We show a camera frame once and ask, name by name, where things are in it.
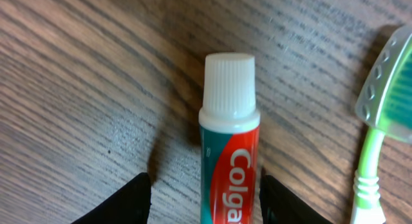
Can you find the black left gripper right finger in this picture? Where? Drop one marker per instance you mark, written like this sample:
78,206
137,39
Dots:
279,205

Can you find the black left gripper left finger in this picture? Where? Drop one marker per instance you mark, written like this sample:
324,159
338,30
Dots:
129,205

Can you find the Colgate toothpaste tube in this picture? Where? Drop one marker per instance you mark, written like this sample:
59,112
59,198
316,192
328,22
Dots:
229,129

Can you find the green toothbrush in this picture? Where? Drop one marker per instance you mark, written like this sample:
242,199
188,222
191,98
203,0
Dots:
384,105

